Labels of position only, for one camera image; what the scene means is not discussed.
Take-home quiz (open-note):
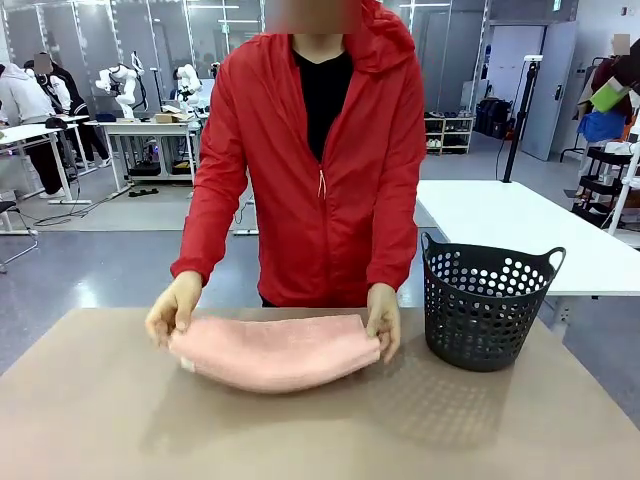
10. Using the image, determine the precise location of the person's right hand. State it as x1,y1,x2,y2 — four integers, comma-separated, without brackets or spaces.
144,271,204,349

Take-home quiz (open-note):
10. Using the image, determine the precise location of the person's left hand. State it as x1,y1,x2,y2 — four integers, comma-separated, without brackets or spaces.
366,282,403,365

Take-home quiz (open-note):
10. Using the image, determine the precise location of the dark grey perforated laundry basket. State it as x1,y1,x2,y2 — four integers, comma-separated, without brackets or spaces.
420,231,567,373

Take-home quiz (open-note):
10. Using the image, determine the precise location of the pink terry towel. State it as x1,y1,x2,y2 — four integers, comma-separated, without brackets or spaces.
168,313,380,395

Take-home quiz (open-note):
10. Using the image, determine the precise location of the right forearm in red sleeve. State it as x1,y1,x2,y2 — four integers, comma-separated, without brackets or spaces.
170,189,251,290

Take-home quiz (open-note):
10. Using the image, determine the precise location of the left forearm in red sleeve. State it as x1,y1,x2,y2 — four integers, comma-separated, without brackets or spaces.
367,209,422,292

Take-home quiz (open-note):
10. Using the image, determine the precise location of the long white table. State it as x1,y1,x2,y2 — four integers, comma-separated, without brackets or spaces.
415,179,640,299

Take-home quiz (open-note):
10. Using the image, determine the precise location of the white desk with robots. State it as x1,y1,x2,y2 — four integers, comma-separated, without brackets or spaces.
83,115,207,200

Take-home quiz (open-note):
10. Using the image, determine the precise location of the low shoe shelf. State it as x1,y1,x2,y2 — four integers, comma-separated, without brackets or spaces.
424,114,476,155

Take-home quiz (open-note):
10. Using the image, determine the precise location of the person in red jacket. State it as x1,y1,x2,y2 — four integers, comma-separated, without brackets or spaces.
170,0,427,309

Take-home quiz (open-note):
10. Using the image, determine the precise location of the black suitcase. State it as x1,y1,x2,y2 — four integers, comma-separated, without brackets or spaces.
474,97,516,140

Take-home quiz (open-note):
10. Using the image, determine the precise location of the white height-adjustable desk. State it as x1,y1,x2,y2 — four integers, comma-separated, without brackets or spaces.
0,122,94,236

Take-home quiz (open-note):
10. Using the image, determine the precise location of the background person in black jacket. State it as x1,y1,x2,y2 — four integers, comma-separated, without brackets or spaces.
27,52,111,169

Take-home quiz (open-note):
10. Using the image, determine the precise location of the black tripod stand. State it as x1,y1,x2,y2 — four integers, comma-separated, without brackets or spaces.
501,56,544,184

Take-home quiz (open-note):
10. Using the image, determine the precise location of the black utility cart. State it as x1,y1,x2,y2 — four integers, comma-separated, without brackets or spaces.
571,144,632,227

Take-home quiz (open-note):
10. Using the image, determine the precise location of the background person in grey hoodie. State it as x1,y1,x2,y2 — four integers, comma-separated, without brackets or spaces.
0,62,67,200

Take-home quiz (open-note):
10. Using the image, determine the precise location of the grey door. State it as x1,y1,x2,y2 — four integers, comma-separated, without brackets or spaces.
519,21,577,162

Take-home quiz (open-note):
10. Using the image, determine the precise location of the blue cloth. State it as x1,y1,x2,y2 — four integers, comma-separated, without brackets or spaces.
577,110,626,142

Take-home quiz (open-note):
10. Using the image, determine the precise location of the green cloth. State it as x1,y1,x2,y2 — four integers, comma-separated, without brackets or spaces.
589,81,632,115

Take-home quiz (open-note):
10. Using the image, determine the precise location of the background person in maroon top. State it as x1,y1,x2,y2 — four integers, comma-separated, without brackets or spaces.
577,33,639,126

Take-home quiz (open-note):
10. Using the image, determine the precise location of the metal frame chair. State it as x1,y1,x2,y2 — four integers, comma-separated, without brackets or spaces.
0,198,39,274

